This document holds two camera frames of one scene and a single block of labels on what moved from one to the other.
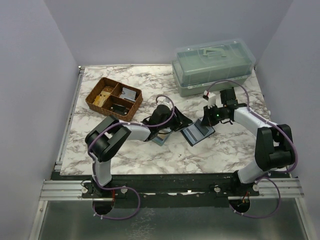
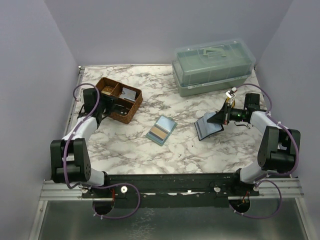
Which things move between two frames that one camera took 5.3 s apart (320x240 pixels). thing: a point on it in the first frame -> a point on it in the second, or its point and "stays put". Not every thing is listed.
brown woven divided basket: [115, 99] stays put
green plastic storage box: [196, 66] stays put
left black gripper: [180, 121] -> [109, 101]
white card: [129, 94] stays put
